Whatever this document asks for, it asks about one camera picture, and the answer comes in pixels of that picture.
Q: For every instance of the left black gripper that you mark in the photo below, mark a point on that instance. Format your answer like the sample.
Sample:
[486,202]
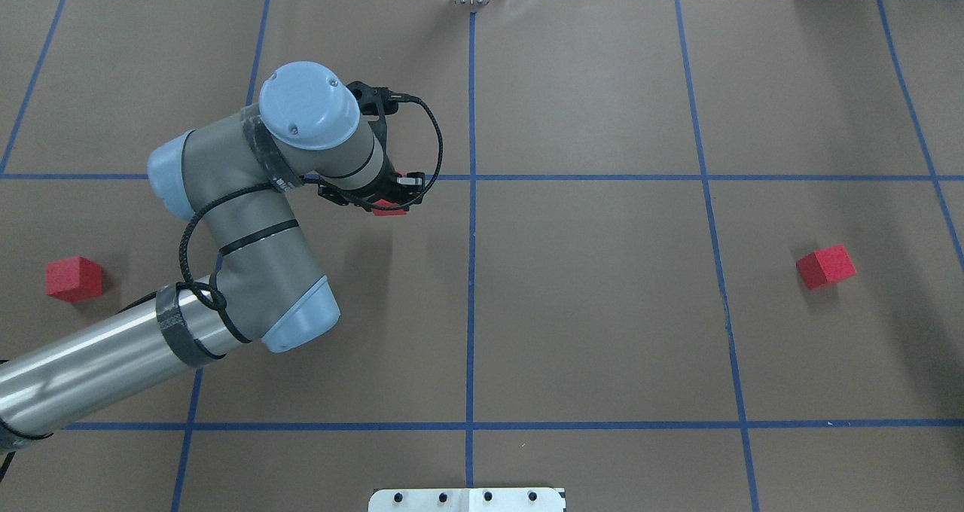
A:
[384,181]

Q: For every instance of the red foam block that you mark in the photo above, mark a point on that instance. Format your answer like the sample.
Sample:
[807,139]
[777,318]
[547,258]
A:
[825,267]
[73,279]
[383,208]

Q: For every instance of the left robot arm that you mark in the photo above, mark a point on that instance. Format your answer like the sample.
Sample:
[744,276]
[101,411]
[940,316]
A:
[247,272]

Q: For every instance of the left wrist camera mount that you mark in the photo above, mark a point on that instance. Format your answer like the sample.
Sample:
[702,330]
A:
[374,103]

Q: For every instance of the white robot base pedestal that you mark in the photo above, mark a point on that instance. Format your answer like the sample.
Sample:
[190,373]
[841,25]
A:
[469,499]

